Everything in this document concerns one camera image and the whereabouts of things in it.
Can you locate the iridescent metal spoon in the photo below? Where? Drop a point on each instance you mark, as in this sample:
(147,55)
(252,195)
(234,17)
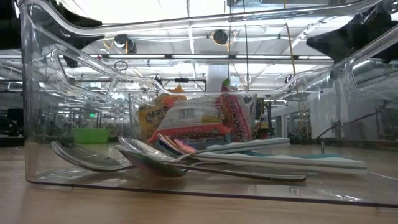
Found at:
(186,146)
(168,141)
(152,165)

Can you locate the red snack packet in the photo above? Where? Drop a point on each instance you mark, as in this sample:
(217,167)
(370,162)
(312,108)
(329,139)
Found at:
(236,118)

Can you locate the yellow ramen noodle packet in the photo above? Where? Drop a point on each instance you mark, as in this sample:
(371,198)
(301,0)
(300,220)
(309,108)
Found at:
(152,118)

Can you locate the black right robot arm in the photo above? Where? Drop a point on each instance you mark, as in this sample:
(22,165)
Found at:
(357,34)

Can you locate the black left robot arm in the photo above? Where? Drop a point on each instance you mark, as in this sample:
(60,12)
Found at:
(9,31)

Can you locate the white building column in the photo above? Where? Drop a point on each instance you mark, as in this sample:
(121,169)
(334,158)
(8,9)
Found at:
(217,76)

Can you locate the long ceiling light bar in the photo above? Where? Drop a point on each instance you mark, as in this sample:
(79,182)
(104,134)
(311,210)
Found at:
(199,56)

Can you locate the clear plastic bin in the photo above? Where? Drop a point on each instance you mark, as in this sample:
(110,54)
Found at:
(133,102)
(199,188)

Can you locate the green plastic bowl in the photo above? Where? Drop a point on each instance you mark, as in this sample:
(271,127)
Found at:
(90,135)

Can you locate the black metal rig frame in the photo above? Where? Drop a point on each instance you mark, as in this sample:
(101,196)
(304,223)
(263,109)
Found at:
(182,80)

